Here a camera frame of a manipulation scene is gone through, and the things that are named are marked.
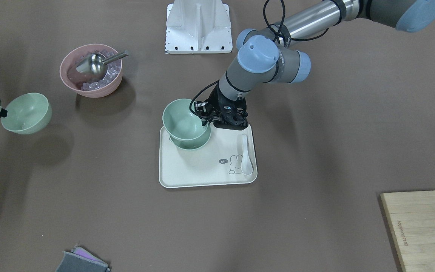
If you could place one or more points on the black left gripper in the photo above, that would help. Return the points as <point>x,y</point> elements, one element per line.
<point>214,102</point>

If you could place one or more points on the green bowl end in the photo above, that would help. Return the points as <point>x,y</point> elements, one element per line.
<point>27,114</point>

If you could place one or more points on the green bowl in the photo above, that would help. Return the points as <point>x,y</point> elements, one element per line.
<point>194,143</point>
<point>180,122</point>

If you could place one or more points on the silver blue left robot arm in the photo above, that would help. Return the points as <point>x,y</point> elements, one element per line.
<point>265,56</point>

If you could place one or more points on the green bowl on tray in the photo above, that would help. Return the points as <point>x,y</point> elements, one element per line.
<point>194,143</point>

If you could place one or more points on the cream serving tray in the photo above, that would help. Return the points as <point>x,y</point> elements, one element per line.
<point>218,162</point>

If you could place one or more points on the white ceramic spoon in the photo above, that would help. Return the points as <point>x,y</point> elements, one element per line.
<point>246,164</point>

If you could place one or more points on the pink bowl with ice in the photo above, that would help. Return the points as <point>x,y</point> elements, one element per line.
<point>88,85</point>

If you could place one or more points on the metal ice scoop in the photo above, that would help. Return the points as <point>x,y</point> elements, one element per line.
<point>95,63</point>

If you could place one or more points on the grey folded cloth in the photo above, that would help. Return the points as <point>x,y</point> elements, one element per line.
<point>81,260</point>

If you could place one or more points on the bamboo cutting board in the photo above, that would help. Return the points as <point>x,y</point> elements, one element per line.
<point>411,221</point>

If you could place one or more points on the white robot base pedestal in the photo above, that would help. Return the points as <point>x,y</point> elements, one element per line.
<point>198,27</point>

